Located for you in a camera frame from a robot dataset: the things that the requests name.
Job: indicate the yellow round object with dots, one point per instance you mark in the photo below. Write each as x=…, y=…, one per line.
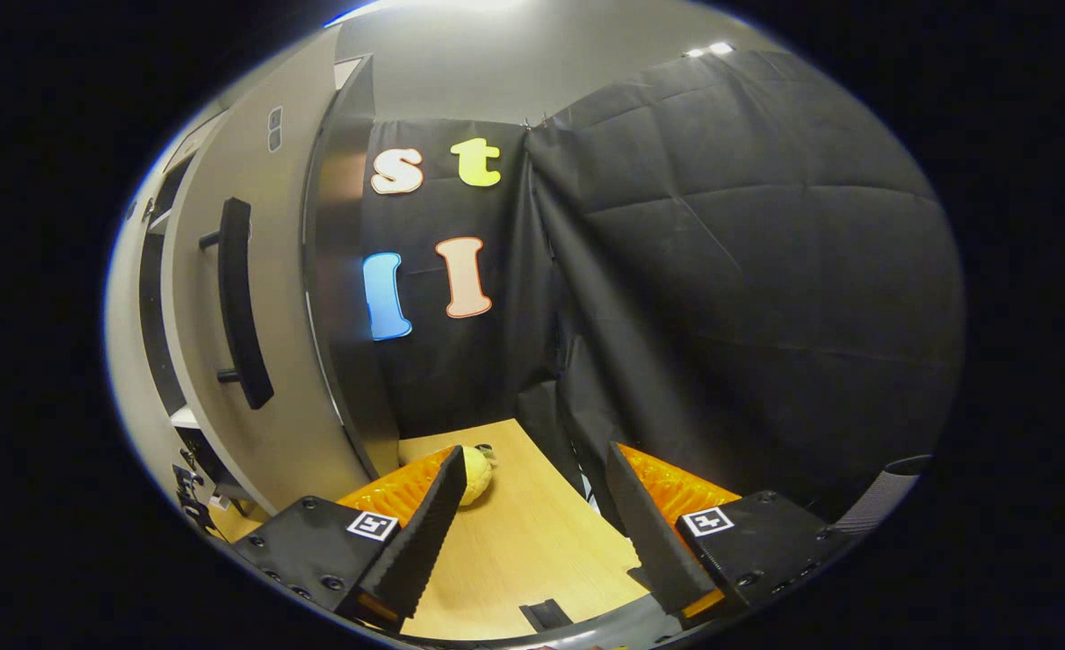
x=477, y=474

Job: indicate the white shoe cabinet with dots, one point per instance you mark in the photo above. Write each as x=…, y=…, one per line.
x=352, y=271

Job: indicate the black backdrop cloth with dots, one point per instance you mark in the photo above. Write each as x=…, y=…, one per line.
x=722, y=271

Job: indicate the white cabinet door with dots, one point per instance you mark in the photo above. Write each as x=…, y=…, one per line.
x=289, y=271

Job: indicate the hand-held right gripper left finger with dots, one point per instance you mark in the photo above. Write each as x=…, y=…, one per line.
x=420, y=542

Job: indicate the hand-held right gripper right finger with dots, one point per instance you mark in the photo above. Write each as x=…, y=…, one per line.
x=650, y=542

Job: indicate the small black floor object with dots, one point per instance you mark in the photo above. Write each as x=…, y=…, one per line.
x=546, y=614

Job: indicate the grey ribbed cloth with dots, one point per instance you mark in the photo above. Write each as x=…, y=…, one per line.
x=884, y=492

